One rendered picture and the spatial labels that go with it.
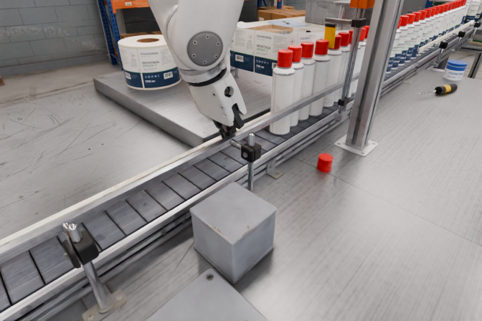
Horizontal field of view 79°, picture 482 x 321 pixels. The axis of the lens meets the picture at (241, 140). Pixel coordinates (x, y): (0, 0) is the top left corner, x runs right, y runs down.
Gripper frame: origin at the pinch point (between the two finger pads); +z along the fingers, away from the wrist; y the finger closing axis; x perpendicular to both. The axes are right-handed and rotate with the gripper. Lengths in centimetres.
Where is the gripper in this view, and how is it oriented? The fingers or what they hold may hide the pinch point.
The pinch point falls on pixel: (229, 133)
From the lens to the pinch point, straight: 62.1
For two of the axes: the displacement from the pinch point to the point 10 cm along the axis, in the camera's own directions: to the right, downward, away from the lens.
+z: 2.4, 6.9, 6.9
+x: -6.5, 6.4, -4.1
